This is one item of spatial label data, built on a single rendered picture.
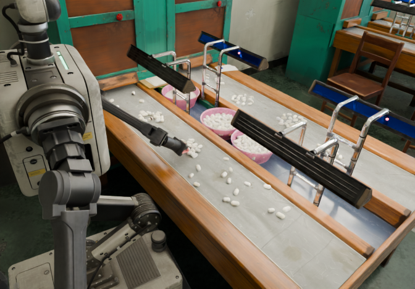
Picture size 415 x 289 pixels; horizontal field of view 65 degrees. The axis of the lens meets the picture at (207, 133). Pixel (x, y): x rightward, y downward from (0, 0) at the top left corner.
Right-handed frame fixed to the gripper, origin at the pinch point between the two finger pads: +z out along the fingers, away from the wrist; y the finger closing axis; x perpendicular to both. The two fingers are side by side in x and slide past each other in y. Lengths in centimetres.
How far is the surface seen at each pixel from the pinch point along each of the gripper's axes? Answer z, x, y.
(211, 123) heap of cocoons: 23.4, -18.5, 15.6
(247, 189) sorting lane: 6.1, -3.0, -39.3
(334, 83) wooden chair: 179, -116, 37
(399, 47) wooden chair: 181, -171, 4
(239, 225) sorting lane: -8, 9, -52
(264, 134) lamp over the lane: -17, -28, -44
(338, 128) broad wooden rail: 65, -58, -36
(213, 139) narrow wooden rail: 12.7, -12.1, -0.6
